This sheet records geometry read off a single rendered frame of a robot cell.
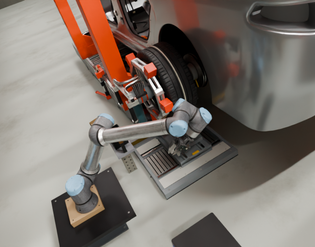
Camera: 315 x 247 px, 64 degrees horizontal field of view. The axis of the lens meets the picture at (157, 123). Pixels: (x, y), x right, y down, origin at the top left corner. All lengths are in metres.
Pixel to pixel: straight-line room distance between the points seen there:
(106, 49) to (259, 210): 1.87
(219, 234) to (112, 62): 1.66
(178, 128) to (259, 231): 1.20
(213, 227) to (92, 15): 1.84
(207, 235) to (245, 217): 0.53
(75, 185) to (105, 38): 1.24
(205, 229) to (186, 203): 0.57
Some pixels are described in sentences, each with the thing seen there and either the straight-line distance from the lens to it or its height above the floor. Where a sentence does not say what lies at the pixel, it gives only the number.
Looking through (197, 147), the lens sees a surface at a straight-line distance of 2.55.
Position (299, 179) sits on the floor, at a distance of 2.49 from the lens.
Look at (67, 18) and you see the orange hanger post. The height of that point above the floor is 1.16.
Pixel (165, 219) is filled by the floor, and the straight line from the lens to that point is 2.32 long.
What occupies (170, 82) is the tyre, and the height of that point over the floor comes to 1.01.
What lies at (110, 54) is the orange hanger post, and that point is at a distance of 2.40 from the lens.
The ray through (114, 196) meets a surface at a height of 0.30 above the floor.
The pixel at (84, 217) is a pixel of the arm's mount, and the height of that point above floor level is 0.34.
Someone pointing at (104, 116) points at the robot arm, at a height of 1.07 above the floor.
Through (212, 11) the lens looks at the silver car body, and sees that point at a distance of 1.60.
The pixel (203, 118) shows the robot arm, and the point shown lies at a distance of 1.41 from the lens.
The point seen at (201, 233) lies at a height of 0.34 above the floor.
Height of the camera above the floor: 1.96
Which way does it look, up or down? 38 degrees down
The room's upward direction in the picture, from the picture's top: 18 degrees counter-clockwise
